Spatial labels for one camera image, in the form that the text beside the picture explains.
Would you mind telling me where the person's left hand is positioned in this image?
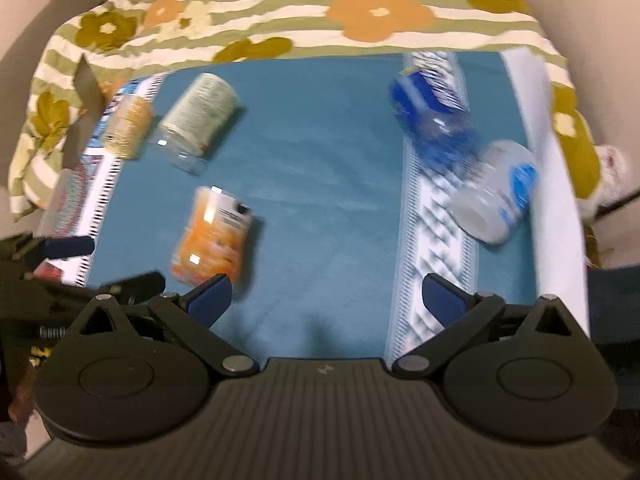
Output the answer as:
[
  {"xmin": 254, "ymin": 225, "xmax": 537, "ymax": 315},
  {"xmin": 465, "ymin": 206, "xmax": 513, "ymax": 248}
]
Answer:
[{"xmin": 8, "ymin": 351, "xmax": 38, "ymax": 422}]

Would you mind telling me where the grey paper card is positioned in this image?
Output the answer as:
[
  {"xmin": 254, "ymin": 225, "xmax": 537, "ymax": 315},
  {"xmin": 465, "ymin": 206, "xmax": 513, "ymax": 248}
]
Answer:
[{"xmin": 63, "ymin": 55, "xmax": 106, "ymax": 169}]

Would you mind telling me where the floral striped quilt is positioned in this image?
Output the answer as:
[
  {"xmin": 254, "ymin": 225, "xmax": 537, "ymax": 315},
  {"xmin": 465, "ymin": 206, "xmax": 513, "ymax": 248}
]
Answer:
[{"xmin": 6, "ymin": 0, "xmax": 602, "ymax": 219}]

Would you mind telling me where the white green label plastic cup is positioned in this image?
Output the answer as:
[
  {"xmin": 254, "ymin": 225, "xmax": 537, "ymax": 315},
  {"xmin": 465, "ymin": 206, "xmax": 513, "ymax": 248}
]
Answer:
[{"xmin": 149, "ymin": 73, "xmax": 240, "ymax": 174}]

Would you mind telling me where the white frosted plastic cup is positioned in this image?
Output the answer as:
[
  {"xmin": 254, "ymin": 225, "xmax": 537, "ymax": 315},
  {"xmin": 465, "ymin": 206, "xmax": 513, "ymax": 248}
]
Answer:
[{"xmin": 449, "ymin": 140, "xmax": 538, "ymax": 245}]

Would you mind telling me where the yellow clear plastic cup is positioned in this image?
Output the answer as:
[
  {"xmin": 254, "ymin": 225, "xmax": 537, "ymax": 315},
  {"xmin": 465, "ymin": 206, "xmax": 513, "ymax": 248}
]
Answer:
[{"xmin": 101, "ymin": 94, "xmax": 153, "ymax": 160}]

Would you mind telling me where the blue label plastic cup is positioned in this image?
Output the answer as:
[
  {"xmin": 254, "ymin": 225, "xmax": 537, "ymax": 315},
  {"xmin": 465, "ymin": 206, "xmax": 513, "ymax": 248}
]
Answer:
[{"xmin": 390, "ymin": 67, "xmax": 478, "ymax": 174}]

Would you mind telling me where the teal patterned cloth mat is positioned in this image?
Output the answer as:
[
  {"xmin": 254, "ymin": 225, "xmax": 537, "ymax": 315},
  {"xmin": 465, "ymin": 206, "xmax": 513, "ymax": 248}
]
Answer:
[{"xmin": 37, "ymin": 48, "xmax": 591, "ymax": 363}]

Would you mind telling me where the orange label plastic cup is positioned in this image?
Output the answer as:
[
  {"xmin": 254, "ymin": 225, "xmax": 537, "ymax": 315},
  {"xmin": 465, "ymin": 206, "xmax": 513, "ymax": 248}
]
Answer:
[{"xmin": 171, "ymin": 186, "xmax": 254, "ymax": 286}]

